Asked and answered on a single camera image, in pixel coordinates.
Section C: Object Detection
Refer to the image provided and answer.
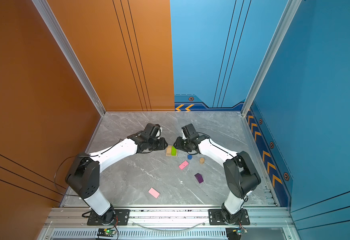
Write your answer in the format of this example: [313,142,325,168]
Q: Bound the green wood block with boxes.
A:
[171,146,178,154]

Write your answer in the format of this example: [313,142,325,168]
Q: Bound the pink block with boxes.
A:
[179,161,189,170]
[148,188,160,199]

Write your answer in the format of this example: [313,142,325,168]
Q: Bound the engraved natural wood block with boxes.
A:
[166,153,178,157]

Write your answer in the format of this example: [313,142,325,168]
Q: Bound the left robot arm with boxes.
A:
[65,137,168,223]

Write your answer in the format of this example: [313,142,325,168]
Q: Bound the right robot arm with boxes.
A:
[174,137,262,216]

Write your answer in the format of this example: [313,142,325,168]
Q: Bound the purple house-shaped block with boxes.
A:
[195,173,204,184]

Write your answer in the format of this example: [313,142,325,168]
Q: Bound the left green circuit board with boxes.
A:
[97,228,118,240]

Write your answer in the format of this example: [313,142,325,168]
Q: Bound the green circuit board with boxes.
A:
[226,228,248,240]
[97,228,118,240]

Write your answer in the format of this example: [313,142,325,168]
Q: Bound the right green circuit board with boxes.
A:
[226,228,248,240]

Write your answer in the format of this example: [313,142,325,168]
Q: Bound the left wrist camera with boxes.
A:
[141,123,162,140]

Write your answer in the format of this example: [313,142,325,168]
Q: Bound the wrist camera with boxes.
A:
[182,124,199,140]
[141,123,162,140]

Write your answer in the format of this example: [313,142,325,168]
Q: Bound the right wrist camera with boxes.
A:
[182,124,199,140]

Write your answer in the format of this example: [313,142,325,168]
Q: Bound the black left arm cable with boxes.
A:
[53,155,80,197]

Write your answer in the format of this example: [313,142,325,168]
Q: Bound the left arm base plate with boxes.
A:
[87,209,130,226]

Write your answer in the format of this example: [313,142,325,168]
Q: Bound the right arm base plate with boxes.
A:
[208,209,251,226]

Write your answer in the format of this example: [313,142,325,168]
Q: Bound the aluminium front rail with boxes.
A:
[38,206,300,240]

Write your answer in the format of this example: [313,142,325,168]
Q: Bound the aluminium corner post right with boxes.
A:
[241,0,302,117]

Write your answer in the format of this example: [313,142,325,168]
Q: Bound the aluminium corner post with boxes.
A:
[32,0,106,117]
[241,0,302,117]

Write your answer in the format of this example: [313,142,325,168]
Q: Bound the aluminium corner post left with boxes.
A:
[32,0,106,117]

